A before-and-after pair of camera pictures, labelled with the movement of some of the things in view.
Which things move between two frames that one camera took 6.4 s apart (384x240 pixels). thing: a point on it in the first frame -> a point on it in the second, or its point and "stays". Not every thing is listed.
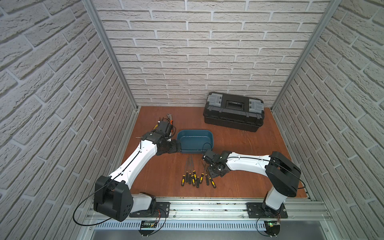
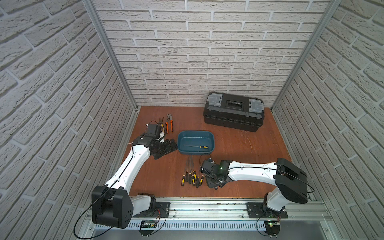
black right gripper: (211, 174) -> (210, 185)
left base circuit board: (148, 224) stays
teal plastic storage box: (195, 141) stays
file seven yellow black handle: (201, 178) stays
